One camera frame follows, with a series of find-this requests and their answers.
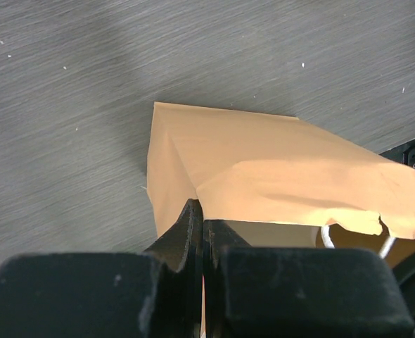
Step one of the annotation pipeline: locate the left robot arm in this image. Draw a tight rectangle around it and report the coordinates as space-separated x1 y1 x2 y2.
144 199 415 337

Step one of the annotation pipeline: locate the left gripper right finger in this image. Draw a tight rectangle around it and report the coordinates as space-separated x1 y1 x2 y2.
203 220 253 337

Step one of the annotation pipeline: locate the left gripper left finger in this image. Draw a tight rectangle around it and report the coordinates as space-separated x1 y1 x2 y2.
145 199 203 337

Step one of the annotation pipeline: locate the brown paper bag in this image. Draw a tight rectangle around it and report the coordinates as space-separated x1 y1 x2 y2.
147 102 415 256

